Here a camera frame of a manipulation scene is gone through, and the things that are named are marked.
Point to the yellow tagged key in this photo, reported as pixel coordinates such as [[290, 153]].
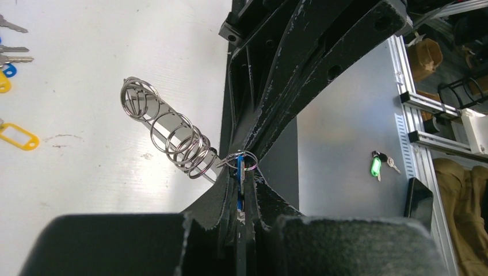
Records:
[[18, 137]]

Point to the green tagged keys on floor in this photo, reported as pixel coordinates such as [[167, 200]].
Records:
[[378, 159]]

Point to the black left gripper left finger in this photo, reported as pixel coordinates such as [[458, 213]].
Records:
[[186, 243]]

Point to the right white slotted bracket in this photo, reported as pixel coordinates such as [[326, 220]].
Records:
[[409, 164]]

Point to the aluminium frame rails outside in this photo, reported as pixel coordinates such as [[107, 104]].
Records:
[[443, 93]]

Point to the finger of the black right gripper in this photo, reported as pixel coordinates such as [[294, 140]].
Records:
[[320, 41], [247, 72]]

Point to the blue tagged key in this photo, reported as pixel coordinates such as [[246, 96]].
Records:
[[13, 49]]

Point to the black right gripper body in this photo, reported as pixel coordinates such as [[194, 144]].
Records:
[[240, 24]]

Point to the black tagged key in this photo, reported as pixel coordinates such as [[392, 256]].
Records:
[[4, 23]]

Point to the blue capped silver key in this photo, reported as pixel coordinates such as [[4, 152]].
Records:
[[240, 179]]

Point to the brown cloth outside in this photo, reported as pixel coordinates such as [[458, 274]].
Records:
[[464, 197]]

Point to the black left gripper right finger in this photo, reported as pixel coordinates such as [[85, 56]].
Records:
[[285, 242]]

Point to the yellow capped key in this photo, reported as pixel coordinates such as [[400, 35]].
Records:
[[7, 70]]

